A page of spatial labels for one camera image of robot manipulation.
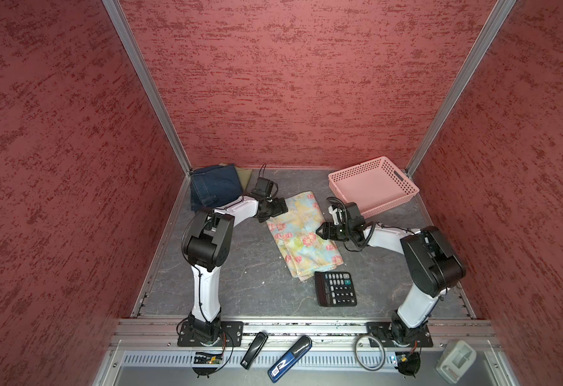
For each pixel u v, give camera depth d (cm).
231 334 75
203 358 73
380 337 73
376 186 112
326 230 87
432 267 49
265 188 82
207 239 55
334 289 81
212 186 104
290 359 67
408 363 70
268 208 88
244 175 114
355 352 71
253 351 69
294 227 97
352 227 76
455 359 68
